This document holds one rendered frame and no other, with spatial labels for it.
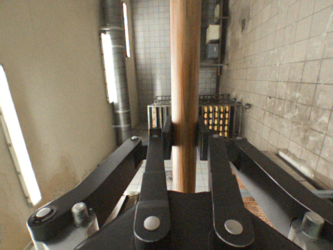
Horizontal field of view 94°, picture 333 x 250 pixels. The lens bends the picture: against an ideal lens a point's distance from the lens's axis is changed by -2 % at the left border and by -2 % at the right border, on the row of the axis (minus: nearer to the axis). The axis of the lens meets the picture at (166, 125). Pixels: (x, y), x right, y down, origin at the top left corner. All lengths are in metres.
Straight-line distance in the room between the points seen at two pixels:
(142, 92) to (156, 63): 0.98
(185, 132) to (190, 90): 0.05
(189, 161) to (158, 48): 5.12
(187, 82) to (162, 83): 5.03
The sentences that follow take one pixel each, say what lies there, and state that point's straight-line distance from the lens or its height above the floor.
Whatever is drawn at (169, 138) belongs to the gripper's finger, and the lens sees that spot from 0.15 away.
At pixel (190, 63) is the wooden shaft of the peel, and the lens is 0.17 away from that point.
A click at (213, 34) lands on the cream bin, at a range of 4.66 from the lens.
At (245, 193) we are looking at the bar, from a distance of 1.40.
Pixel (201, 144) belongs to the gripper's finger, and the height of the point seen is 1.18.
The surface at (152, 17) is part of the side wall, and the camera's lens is 5.49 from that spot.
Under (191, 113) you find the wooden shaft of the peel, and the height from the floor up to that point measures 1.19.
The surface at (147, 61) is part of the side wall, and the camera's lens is 5.28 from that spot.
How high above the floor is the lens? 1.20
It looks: 5 degrees up
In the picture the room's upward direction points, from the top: 90 degrees counter-clockwise
